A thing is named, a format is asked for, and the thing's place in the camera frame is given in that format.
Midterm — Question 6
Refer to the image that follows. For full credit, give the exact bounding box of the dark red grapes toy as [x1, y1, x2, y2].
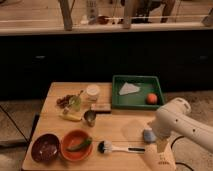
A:
[56, 95, 73, 108]

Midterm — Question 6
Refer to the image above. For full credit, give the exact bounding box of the orange bowl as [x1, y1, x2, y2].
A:
[60, 130, 93, 162]

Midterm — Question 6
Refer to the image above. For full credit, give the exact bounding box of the wooden block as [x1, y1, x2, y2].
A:
[91, 103, 111, 113]

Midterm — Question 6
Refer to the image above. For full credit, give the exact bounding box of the green plastic tray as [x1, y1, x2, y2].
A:
[112, 75, 164, 110]

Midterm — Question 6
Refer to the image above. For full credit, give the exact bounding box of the white folded cloth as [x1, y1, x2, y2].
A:
[119, 83, 140, 95]

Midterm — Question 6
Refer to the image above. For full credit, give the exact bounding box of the blue sponge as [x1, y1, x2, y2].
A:
[143, 129, 156, 143]

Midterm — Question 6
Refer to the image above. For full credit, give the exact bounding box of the white dish brush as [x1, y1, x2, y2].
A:
[97, 141, 145, 154]

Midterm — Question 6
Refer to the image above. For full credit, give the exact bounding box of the white plastic jar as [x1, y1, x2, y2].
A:
[85, 84, 100, 102]

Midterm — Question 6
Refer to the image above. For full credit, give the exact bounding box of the orange ball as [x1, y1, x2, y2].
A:
[146, 93, 158, 105]

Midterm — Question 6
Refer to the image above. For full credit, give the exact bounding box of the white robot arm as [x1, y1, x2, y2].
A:
[149, 97, 213, 153]

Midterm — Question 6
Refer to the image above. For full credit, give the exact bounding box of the dark red bowl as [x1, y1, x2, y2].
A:
[31, 134, 60, 163]

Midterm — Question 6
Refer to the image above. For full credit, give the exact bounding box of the black cable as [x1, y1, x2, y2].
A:
[170, 135, 188, 171]

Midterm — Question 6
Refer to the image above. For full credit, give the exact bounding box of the yellow banana toy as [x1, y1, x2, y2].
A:
[59, 114, 82, 122]

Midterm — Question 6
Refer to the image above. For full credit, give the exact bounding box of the green pepper toy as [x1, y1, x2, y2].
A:
[67, 137, 92, 152]

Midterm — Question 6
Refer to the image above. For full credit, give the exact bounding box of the small metal cup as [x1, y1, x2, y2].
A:
[84, 110, 96, 127]

